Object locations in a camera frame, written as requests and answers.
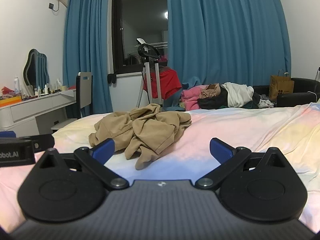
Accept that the tan shirt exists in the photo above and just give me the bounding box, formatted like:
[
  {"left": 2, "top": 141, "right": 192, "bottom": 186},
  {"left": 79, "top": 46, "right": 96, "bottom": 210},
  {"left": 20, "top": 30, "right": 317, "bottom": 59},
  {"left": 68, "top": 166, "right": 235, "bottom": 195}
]
[{"left": 89, "top": 103, "right": 192, "bottom": 170}]

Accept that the pink garment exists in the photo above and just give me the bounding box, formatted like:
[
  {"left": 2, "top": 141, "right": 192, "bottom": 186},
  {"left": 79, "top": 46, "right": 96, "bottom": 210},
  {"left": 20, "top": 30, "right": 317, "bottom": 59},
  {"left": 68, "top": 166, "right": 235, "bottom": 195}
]
[{"left": 180, "top": 85, "right": 208, "bottom": 110}]

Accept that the black and white chair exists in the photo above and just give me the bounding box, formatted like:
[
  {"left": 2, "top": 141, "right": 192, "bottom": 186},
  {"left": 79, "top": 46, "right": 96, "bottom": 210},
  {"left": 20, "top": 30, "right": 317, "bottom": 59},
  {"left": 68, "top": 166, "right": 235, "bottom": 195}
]
[{"left": 51, "top": 72, "right": 94, "bottom": 133}]

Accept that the narrow blue curtain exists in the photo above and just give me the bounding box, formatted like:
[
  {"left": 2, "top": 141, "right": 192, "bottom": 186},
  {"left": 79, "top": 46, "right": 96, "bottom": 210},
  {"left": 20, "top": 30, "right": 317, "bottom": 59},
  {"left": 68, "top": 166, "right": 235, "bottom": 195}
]
[{"left": 62, "top": 0, "right": 119, "bottom": 120}]

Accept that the garment steamer stand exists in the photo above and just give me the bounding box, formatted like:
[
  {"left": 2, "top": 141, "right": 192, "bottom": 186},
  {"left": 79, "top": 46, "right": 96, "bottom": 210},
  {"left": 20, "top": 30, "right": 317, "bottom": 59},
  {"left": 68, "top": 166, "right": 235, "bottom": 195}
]
[{"left": 136, "top": 38, "right": 164, "bottom": 108}]

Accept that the white garment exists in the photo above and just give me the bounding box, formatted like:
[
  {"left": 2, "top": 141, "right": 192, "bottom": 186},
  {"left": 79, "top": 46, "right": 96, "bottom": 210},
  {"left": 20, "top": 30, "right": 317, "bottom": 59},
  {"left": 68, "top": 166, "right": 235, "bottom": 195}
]
[{"left": 221, "top": 82, "right": 254, "bottom": 108}]

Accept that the row of cosmetic bottles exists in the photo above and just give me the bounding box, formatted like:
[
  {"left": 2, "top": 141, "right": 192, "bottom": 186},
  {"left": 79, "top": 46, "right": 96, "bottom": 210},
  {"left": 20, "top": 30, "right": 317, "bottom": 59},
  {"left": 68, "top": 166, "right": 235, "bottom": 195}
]
[{"left": 22, "top": 78, "right": 69, "bottom": 98}]

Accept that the teal cloth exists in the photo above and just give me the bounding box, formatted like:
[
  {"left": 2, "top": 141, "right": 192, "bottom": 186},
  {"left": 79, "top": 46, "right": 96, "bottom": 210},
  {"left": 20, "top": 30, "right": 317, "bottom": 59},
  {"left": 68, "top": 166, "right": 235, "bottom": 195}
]
[{"left": 162, "top": 97, "right": 187, "bottom": 112}]

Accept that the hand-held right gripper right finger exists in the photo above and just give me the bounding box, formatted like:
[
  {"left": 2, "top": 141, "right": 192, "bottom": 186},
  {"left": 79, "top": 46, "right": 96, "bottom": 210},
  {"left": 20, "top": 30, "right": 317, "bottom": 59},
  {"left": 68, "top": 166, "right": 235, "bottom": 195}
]
[{"left": 195, "top": 137, "right": 297, "bottom": 190}]

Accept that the pastel tie-dye bed blanket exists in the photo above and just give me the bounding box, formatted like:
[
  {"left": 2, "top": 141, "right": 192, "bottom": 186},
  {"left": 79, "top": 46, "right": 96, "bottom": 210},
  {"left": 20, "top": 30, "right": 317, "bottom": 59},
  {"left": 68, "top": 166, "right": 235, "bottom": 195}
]
[{"left": 0, "top": 100, "right": 320, "bottom": 233}]

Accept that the wavy black-framed mirror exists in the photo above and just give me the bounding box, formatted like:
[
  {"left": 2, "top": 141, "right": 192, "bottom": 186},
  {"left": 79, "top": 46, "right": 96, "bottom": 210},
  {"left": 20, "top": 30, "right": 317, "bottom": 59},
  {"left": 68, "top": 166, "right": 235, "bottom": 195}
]
[{"left": 23, "top": 49, "right": 50, "bottom": 90}]

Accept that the orange box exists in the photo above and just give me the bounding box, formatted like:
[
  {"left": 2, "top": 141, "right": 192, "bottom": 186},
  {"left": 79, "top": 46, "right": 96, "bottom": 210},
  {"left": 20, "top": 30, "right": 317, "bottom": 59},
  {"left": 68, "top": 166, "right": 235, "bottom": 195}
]
[{"left": 0, "top": 95, "right": 22, "bottom": 108}]

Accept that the wide blue curtain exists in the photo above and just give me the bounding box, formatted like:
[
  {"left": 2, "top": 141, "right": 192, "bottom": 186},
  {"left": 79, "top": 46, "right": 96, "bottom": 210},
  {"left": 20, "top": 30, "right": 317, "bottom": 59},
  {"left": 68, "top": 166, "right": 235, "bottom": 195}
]
[{"left": 165, "top": 0, "right": 293, "bottom": 105}]

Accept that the dark window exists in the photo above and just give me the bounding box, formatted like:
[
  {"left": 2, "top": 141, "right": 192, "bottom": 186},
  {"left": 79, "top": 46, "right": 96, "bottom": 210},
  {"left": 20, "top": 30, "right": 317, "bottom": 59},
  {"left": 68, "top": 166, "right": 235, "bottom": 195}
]
[{"left": 111, "top": 0, "right": 169, "bottom": 75}]

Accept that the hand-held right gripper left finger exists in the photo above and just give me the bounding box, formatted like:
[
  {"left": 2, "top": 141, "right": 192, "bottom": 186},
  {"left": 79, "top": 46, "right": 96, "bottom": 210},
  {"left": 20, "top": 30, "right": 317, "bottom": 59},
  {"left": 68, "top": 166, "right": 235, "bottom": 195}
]
[{"left": 36, "top": 138, "right": 130, "bottom": 190}]

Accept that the patterned white cloth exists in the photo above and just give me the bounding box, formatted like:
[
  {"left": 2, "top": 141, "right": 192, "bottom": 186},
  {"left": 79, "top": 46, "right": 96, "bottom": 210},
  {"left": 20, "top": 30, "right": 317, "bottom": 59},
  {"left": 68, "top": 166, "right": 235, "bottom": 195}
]
[{"left": 259, "top": 99, "right": 276, "bottom": 109}]

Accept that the pile of hair accessories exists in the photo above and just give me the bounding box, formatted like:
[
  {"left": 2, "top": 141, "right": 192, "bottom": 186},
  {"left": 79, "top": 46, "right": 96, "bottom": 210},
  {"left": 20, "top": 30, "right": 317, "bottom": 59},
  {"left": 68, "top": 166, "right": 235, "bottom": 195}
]
[{"left": 1, "top": 86, "right": 19, "bottom": 99}]

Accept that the white dressing table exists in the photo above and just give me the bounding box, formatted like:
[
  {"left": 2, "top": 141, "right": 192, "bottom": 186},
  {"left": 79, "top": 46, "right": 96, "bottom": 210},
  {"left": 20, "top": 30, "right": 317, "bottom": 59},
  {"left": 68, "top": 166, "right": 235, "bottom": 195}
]
[{"left": 0, "top": 89, "right": 77, "bottom": 137}]

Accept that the black sofa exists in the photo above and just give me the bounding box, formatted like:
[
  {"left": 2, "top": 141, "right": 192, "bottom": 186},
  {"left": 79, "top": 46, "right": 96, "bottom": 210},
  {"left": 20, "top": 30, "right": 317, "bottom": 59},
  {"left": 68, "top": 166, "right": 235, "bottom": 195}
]
[{"left": 252, "top": 77, "right": 320, "bottom": 108}]

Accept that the black garment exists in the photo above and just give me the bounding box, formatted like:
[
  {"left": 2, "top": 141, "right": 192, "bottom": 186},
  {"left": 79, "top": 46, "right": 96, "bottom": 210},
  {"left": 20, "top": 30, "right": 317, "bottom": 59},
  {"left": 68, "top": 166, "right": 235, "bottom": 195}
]
[{"left": 197, "top": 90, "right": 261, "bottom": 110}]

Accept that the red garment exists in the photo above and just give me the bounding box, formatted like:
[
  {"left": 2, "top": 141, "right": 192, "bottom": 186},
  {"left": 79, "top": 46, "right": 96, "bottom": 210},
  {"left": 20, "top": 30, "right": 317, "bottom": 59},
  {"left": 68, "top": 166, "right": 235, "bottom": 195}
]
[{"left": 143, "top": 65, "right": 182, "bottom": 100}]

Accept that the crumpled tan garment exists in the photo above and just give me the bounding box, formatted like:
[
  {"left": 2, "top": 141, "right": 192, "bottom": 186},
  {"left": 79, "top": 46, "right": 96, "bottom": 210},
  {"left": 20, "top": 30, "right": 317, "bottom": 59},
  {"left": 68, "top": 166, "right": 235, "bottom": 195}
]
[{"left": 199, "top": 84, "right": 222, "bottom": 99}]

